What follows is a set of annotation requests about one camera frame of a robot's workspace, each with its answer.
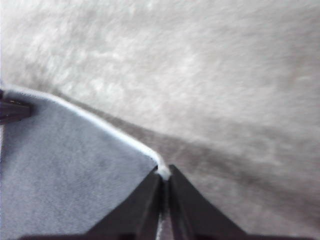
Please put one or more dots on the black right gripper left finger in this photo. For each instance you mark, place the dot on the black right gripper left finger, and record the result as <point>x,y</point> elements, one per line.
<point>140,207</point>

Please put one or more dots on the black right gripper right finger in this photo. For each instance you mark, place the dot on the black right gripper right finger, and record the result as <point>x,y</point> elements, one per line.
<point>190,212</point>

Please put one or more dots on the purple towel with grey hem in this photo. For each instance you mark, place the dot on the purple towel with grey hem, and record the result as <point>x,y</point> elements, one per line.
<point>62,162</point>

